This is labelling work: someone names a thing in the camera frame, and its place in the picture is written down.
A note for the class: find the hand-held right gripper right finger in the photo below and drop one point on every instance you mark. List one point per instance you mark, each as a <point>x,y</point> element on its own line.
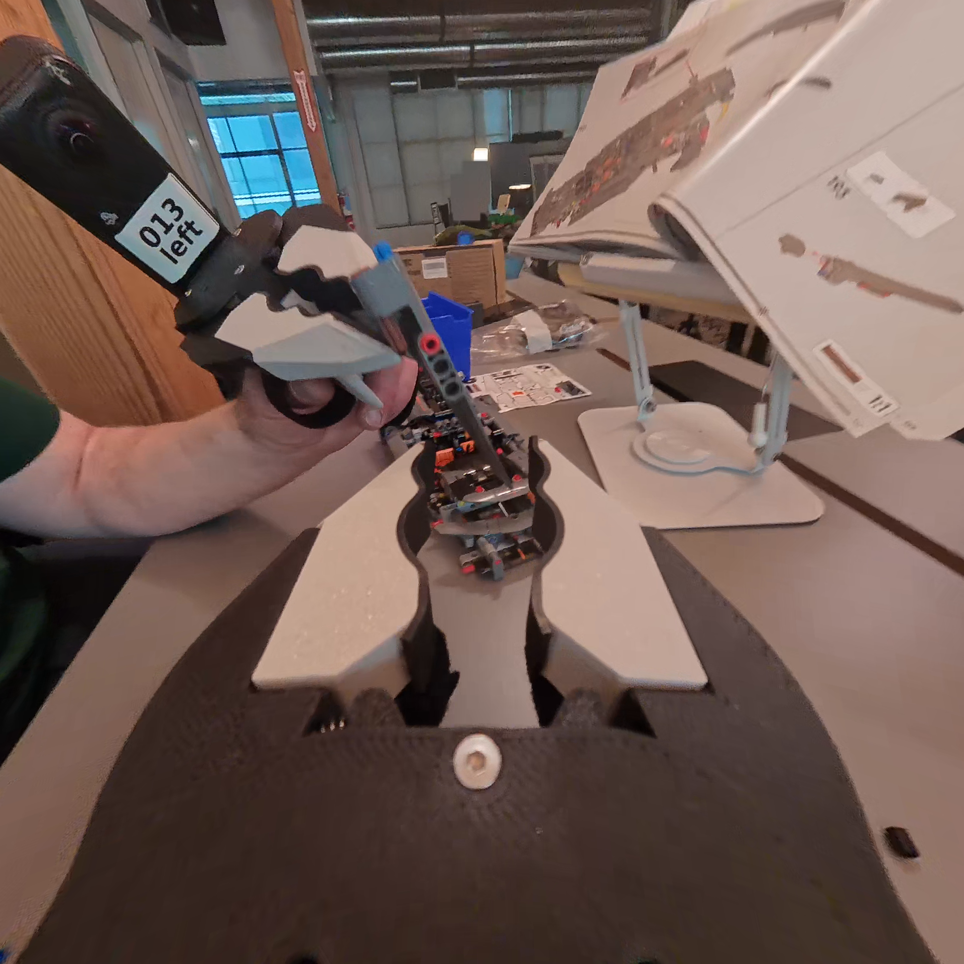
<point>610,602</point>

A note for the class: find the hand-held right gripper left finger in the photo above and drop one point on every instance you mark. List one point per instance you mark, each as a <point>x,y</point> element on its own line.
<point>346,602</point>

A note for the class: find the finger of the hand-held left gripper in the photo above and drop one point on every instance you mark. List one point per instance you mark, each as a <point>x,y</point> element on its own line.
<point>316,350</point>
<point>324,252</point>

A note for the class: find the grey lego blade assembly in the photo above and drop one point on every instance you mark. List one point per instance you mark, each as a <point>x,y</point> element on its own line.
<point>440,361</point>

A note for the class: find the lego car model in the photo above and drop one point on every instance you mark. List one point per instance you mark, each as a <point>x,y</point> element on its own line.
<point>482,527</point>

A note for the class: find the person's left forearm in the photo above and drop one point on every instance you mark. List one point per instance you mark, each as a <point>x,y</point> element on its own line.
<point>135,474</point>

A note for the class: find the clear bag of lego parts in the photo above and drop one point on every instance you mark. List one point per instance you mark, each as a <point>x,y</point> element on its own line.
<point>531,331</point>

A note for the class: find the black rounded lego piece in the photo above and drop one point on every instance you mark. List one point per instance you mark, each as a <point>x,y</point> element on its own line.
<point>901,843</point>

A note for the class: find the person's left hand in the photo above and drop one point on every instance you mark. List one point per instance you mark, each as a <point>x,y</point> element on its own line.
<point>301,448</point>

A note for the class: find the cardboard box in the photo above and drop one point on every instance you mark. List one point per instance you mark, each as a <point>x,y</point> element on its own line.
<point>459,271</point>

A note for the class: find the nested blue storage bins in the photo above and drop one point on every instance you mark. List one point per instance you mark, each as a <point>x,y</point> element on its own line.
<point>452,331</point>

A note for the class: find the white book stand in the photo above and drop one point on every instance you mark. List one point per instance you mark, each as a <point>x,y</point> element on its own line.
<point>715,489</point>

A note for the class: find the wooden pillar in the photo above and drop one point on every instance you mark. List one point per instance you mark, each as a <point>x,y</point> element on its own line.
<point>75,316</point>

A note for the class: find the white sticker sheet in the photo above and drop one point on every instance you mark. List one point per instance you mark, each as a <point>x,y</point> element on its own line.
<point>527,388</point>

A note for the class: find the dark table hatch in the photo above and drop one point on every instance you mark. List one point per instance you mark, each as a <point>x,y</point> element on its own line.
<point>700,391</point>

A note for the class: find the person's green shirt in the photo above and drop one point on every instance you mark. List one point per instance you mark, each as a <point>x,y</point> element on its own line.
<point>22,429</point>

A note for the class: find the instruction booklet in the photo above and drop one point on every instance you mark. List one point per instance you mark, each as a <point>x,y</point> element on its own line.
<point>791,226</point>

